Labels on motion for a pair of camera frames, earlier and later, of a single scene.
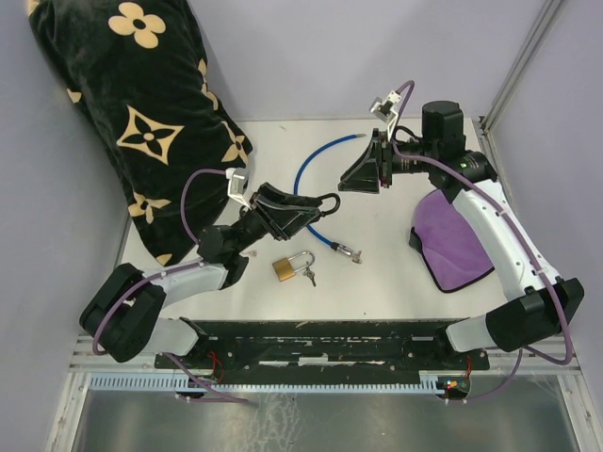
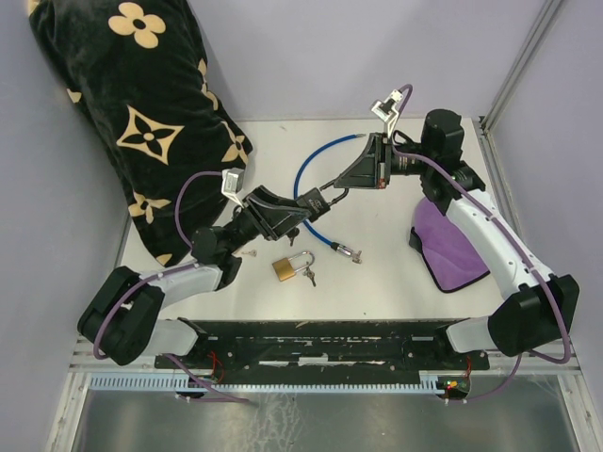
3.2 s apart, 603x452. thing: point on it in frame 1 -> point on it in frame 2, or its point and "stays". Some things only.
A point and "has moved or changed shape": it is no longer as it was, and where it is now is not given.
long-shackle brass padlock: x=285 y=269 stays
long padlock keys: x=310 y=274 stays
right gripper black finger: x=362 y=176 stays
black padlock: x=333 y=210 has moved or changed shape
